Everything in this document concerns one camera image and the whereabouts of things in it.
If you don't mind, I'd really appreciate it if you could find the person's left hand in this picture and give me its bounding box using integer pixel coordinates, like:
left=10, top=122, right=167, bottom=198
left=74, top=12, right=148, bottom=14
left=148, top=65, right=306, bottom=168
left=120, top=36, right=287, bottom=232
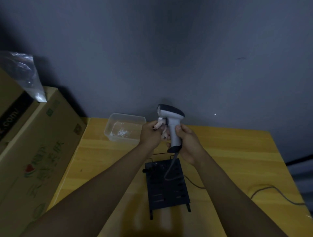
left=138, top=121, right=167, bottom=154

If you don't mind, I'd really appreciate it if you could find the large printed cardboard box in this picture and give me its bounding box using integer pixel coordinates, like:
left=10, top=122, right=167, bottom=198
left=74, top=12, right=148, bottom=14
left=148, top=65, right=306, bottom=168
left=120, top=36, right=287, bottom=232
left=0, top=86, right=87, bottom=237

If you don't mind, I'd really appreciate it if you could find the clear plastic bag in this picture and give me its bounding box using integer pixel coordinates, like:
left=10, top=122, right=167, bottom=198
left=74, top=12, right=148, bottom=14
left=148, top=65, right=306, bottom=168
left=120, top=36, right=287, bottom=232
left=0, top=51, right=47, bottom=103

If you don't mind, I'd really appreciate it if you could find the black metal rack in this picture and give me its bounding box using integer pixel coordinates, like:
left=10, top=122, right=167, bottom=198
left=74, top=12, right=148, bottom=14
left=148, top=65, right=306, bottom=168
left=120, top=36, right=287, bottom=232
left=142, top=152, right=191, bottom=220

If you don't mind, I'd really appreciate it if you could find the person's left forearm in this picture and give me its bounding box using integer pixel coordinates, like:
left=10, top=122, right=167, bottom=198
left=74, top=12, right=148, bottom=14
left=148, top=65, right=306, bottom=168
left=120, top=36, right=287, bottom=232
left=22, top=144, right=154, bottom=237

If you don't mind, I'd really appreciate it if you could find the person's right hand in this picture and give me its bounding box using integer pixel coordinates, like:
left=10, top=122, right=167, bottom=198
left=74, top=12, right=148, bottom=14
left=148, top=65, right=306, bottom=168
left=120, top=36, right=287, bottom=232
left=166, top=124, right=208, bottom=166

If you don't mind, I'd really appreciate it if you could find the person's right forearm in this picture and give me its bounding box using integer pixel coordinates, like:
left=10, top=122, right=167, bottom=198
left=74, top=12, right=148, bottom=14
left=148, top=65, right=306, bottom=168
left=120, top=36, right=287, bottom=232
left=194, top=154, right=289, bottom=237

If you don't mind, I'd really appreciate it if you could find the grey scanner cable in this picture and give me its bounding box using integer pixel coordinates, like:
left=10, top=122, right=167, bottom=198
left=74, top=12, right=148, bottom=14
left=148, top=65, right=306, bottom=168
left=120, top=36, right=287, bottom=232
left=164, top=153, right=306, bottom=205

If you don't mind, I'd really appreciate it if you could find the grey handheld barcode scanner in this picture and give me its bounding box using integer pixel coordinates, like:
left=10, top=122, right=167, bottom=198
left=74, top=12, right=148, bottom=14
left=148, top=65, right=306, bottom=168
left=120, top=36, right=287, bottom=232
left=157, top=104, right=185, bottom=154

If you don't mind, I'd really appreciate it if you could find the brown cardboard box black tape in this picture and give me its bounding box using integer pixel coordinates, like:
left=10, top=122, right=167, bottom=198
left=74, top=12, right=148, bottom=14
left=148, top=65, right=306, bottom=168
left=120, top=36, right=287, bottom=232
left=0, top=67, right=41, bottom=142

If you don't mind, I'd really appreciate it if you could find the small white item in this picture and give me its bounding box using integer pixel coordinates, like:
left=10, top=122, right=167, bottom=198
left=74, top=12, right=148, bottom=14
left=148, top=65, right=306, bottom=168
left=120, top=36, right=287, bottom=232
left=153, top=117, right=169, bottom=140

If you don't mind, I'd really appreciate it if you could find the clear plastic container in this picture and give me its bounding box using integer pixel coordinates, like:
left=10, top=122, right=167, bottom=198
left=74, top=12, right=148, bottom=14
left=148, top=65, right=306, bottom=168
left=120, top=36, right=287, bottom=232
left=104, top=113, right=147, bottom=145

